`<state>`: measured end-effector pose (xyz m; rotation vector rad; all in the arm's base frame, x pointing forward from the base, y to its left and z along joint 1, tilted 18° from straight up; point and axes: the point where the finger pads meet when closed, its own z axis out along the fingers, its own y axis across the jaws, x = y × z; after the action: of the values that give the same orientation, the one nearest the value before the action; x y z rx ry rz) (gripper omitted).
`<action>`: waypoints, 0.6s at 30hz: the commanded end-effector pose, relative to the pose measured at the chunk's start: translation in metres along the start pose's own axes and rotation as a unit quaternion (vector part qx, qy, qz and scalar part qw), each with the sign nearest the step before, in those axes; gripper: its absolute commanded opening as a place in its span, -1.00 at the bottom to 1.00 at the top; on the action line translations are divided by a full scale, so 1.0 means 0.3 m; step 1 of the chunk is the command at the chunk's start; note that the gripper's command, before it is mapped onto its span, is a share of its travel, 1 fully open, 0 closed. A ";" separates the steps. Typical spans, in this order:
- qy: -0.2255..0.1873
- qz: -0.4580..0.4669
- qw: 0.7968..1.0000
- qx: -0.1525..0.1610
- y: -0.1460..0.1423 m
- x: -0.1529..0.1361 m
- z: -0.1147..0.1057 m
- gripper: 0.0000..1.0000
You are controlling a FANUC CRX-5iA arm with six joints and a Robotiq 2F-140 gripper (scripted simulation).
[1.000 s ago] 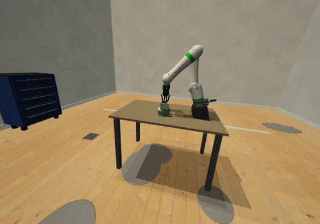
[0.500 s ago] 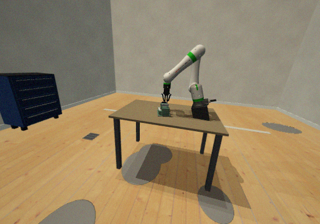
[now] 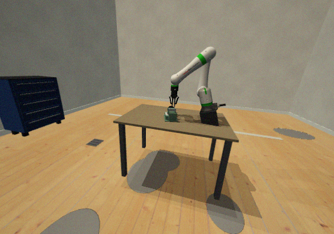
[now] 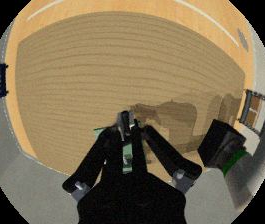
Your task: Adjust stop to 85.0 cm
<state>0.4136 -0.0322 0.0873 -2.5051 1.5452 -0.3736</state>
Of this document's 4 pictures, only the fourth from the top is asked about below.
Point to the green bench vise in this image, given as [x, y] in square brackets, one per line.
[127, 149]

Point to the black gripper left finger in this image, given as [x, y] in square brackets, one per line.
[84, 178]

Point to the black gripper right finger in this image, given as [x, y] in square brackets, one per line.
[184, 172]

